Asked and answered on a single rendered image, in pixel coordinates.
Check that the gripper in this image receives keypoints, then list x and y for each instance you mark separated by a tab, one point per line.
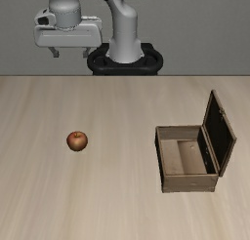
68	35

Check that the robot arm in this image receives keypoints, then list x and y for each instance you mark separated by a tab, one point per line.
125	32

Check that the red apple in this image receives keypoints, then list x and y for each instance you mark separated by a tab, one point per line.
77	141

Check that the wooden box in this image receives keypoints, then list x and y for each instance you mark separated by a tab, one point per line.
185	166

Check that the wooden box lid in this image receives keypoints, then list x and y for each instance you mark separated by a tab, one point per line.
218	133

